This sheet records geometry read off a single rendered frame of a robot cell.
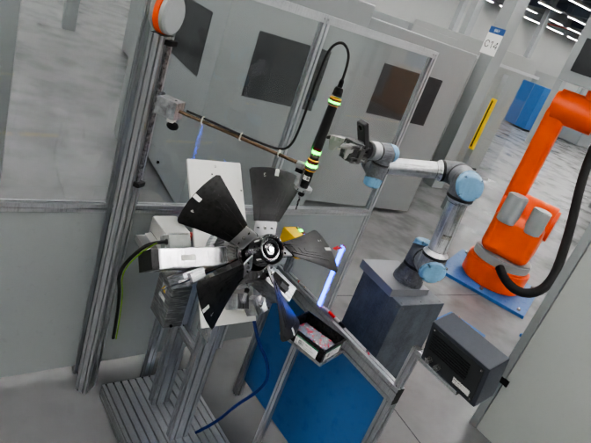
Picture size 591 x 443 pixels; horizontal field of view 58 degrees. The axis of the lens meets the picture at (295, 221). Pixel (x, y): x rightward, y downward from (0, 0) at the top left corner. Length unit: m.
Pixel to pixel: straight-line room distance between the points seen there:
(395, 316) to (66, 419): 1.62
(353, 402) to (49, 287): 1.47
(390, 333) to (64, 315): 1.57
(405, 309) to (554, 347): 1.19
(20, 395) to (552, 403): 2.86
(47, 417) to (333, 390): 1.34
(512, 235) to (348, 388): 3.60
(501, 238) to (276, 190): 3.90
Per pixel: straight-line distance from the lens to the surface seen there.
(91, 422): 2.88
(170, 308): 2.40
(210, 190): 1.95
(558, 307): 3.43
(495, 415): 3.77
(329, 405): 2.58
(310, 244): 2.23
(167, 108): 2.17
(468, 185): 2.31
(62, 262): 2.64
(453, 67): 6.53
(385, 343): 2.63
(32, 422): 2.87
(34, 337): 2.87
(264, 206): 2.13
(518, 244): 5.75
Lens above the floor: 2.11
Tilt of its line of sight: 22 degrees down
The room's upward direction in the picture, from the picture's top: 20 degrees clockwise
